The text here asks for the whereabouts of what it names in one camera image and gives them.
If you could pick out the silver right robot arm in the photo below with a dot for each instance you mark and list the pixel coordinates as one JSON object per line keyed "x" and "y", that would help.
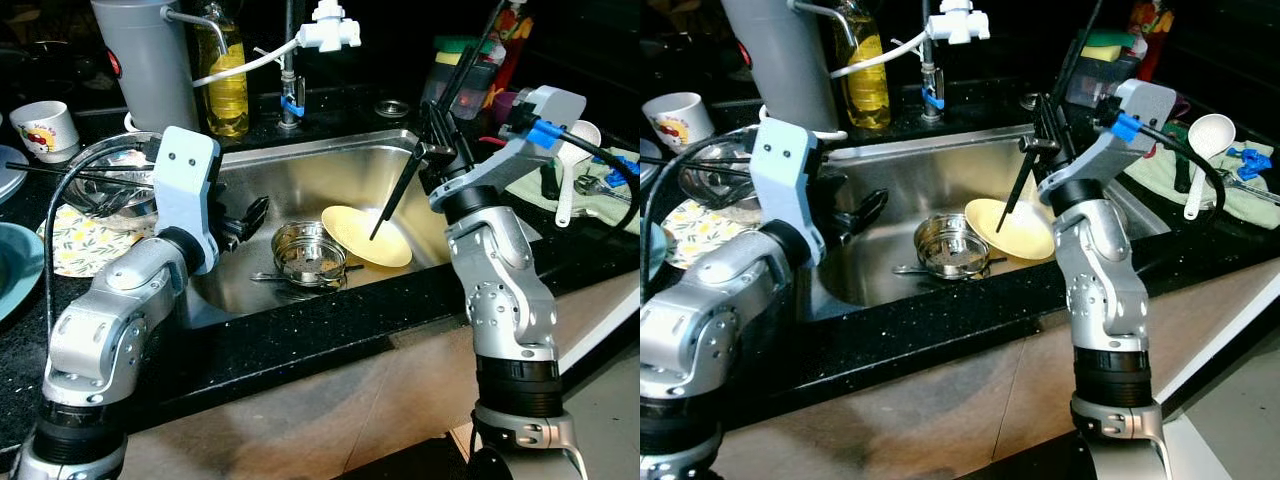
{"x": 510, "y": 300}
{"x": 1105, "y": 290}

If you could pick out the floral print plate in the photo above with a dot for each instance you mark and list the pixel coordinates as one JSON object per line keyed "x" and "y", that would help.
{"x": 85, "y": 245}
{"x": 700, "y": 238}

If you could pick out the small steel pot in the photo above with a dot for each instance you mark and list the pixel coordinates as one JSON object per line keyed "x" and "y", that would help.
{"x": 310, "y": 260}
{"x": 950, "y": 250}

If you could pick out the grey cylindrical water filter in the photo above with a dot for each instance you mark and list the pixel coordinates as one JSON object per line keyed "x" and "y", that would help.
{"x": 150, "y": 60}
{"x": 780, "y": 60}

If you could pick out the clear plastic sponge holder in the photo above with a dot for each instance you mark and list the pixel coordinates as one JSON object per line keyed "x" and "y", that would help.
{"x": 482, "y": 80}
{"x": 1095, "y": 80}

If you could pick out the yellow plate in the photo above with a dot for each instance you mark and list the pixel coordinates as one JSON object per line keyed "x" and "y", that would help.
{"x": 1025, "y": 238}
{"x": 350, "y": 235}

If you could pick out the blue plastic clip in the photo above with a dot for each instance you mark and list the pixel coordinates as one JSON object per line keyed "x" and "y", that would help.
{"x": 622, "y": 165}
{"x": 1250, "y": 160}

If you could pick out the yellow oil bottle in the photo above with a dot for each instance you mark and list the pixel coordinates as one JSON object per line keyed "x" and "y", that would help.
{"x": 228, "y": 100}
{"x": 865, "y": 90}

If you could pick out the white tap adapter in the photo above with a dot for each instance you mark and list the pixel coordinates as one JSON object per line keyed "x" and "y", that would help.
{"x": 958, "y": 25}
{"x": 330, "y": 33}

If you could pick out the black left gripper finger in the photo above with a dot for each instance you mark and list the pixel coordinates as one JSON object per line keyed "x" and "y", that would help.
{"x": 870, "y": 208}
{"x": 255, "y": 215}
{"x": 249, "y": 240}
{"x": 860, "y": 236}

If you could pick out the light blue plate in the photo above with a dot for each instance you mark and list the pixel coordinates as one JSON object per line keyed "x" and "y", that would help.
{"x": 655, "y": 255}
{"x": 20, "y": 270}

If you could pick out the light green cloth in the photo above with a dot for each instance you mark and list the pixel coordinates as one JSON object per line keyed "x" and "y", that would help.
{"x": 1250, "y": 203}
{"x": 595, "y": 208}

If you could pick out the steel faucet with blue valve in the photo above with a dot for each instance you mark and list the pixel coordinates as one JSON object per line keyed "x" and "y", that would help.
{"x": 932, "y": 95}
{"x": 290, "y": 105}

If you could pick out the black chopstick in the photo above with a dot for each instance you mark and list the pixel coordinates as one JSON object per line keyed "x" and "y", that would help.
{"x": 1015, "y": 192}
{"x": 395, "y": 197}
{"x": 60, "y": 173}
{"x": 690, "y": 164}

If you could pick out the steel spoon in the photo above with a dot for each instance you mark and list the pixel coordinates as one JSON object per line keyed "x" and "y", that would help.
{"x": 115, "y": 200}
{"x": 725, "y": 200}
{"x": 910, "y": 268}
{"x": 270, "y": 277}

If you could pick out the round metal lid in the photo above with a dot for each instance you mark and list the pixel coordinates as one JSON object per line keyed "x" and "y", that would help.
{"x": 392, "y": 108}
{"x": 1030, "y": 100}

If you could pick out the white plastic ladle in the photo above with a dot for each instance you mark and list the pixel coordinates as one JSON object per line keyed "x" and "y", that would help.
{"x": 565, "y": 195}
{"x": 1212, "y": 135}

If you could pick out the large steel bowl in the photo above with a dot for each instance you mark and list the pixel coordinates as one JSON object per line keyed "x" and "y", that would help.
{"x": 720, "y": 150}
{"x": 120, "y": 160}

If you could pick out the red packet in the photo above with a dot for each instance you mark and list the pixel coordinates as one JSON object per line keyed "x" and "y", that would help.
{"x": 510, "y": 25}
{"x": 1150, "y": 20}

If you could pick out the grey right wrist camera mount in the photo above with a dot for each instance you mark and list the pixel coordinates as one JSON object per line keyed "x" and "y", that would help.
{"x": 1145, "y": 100}
{"x": 545, "y": 105}

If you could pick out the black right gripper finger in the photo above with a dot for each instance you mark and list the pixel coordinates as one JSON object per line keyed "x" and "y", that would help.
{"x": 1044, "y": 128}
{"x": 456, "y": 128}
{"x": 432, "y": 130}
{"x": 1062, "y": 125}

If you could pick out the white mug with cartoon print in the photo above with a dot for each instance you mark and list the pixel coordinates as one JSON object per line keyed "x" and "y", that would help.
{"x": 40, "y": 130}
{"x": 680, "y": 120}

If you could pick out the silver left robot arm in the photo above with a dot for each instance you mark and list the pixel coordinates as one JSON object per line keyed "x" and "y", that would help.
{"x": 100, "y": 330}
{"x": 700, "y": 320}

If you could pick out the stainless steel sink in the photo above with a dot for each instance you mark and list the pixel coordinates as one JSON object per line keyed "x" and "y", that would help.
{"x": 300, "y": 180}
{"x": 920, "y": 170}

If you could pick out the green scouring pad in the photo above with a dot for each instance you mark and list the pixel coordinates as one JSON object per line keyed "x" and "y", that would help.
{"x": 455, "y": 44}
{"x": 1108, "y": 38}

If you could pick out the steel utensil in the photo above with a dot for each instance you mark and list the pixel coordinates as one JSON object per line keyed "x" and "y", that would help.
{"x": 1257, "y": 187}
{"x": 600, "y": 188}

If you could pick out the yellow sponge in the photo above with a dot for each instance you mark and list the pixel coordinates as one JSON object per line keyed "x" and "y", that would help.
{"x": 450, "y": 58}
{"x": 1098, "y": 52}

